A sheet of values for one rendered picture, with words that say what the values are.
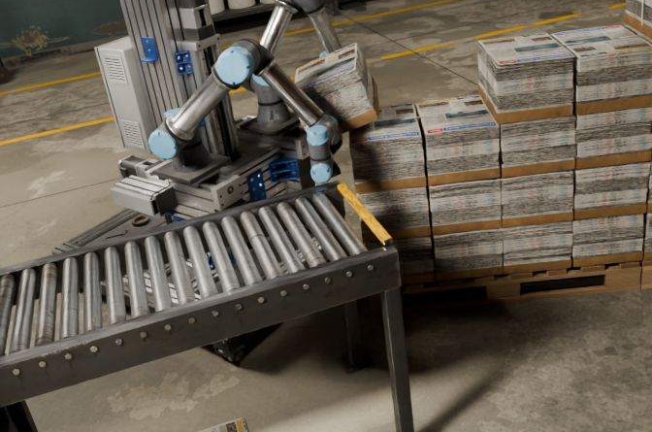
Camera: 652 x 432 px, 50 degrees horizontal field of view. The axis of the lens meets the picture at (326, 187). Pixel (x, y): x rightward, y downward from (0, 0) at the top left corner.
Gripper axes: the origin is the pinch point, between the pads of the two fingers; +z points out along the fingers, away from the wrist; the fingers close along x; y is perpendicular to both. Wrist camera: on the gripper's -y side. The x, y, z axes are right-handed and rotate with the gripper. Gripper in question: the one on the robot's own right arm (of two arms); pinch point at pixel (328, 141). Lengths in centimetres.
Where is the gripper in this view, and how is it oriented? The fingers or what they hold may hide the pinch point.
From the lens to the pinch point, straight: 276.8
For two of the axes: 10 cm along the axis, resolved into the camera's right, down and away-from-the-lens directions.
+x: -9.0, 3.6, 2.3
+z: 0.5, -4.5, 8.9
